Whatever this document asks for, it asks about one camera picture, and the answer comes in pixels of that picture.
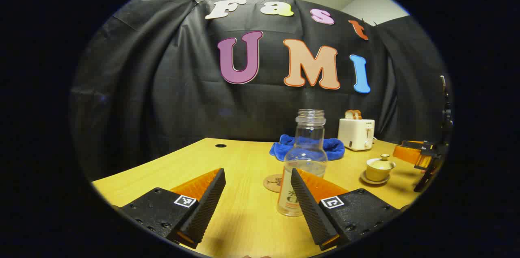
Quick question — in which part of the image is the black backdrop cloth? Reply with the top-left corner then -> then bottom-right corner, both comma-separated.
69,0 -> 449,181

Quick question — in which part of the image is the cream teacup lid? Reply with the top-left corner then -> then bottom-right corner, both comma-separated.
366,154 -> 397,170

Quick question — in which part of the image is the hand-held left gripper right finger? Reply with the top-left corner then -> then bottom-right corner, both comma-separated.
290,168 -> 403,251

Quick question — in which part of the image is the cream teacup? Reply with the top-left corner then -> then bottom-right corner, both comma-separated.
366,164 -> 393,182

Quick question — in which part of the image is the cream saucer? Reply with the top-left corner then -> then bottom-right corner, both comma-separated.
360,170 -> 391,186

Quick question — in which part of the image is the clear water bottle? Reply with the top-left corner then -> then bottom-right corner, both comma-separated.
277,109 -> 328,217

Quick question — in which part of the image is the white toaster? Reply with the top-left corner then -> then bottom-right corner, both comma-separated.
338,118 -> 375,152

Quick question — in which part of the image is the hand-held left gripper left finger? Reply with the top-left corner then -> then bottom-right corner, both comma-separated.
118,167 -> 227,249

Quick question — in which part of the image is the blue towel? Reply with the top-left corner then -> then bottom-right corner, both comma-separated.
269,134 -> 346,162

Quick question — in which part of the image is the round wooden coaster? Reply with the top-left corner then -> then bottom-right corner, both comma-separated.
263,174 -> 284,193

